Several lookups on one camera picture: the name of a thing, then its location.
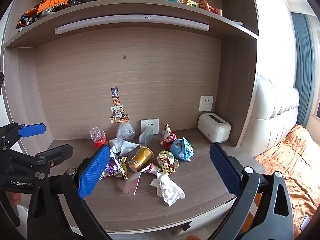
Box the upper white wall socket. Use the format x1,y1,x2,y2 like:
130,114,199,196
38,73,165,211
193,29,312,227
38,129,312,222
198,96,214,112

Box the white wall socket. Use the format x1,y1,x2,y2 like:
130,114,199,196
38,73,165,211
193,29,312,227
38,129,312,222
140,119,159,135
198,96,214,112

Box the clear plastic bag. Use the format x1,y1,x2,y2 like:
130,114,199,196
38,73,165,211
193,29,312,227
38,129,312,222
117,122,136,140

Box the teal curtain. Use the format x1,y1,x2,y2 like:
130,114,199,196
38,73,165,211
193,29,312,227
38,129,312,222
291,12,315,128

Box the silver white foil wrapper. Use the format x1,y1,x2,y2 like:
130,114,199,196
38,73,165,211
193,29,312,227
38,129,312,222
109,138,139,157

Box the clear plastic bottle red label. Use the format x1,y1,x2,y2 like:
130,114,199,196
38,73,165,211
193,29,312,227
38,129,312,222
90,127,109,149

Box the lower white wall socket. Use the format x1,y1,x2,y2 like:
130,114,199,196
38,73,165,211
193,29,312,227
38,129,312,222
140,119,159,135

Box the colourful candy wrapper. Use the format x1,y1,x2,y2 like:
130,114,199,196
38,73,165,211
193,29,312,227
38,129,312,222
157,151,180,174

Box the blue snack bag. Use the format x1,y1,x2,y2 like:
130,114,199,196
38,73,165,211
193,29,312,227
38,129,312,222
170,137,194,161

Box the purple snack wrapper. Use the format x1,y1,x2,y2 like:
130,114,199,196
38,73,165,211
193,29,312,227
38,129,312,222
99,157,128,180

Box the white under-shelf light bar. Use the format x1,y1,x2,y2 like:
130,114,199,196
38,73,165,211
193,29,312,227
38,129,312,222
54,14,210,35

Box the white drawer cabinet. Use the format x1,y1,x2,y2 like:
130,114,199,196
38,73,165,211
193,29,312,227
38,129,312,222
69,197,237,235

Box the anime sticker strip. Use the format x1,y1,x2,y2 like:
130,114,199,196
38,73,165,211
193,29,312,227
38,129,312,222
110,87,129,124

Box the white tissue box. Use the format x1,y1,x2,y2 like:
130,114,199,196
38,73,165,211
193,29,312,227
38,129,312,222
197,113,231,143

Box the red toy figure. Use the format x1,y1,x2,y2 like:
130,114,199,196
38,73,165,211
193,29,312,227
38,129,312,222
199,0,222,16

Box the red snack wrapper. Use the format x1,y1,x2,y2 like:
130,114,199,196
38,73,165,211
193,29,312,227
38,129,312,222
161,124,177,149

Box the white tissue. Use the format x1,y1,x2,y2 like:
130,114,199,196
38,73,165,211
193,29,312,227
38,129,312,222
150,174,185,206

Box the orange bed cover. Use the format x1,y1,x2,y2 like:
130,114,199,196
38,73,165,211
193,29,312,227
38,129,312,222
255,125,319,237

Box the wooden shelf unit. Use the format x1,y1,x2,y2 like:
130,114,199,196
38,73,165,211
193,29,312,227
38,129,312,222
1,0,258,153

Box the orange juice cup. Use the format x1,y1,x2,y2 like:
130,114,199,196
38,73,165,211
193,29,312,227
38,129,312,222
129,146,153,172

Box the clear folded plastic piece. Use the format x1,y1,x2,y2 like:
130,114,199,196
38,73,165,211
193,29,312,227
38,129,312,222
139,127,153,146

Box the beige padded headboard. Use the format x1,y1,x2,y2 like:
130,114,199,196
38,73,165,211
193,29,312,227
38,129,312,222
241,75,299,157

